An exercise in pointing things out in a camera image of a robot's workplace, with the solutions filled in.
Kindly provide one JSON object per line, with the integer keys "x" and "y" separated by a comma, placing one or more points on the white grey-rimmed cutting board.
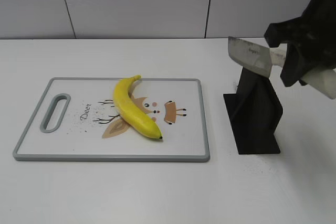
{"x": 75, "y": 120}

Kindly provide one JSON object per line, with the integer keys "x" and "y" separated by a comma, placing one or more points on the yellow plastic banana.
{"x": 133, "y": 115}

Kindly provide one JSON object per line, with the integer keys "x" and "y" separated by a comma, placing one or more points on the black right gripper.
{"x": 310, "y": 40}

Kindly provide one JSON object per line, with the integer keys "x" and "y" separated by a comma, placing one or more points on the white-handled kitchen knife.
{"x": 260, "y": 60}

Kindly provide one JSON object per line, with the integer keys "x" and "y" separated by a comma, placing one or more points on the black knife stand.
{"x": 254, "y": 112}

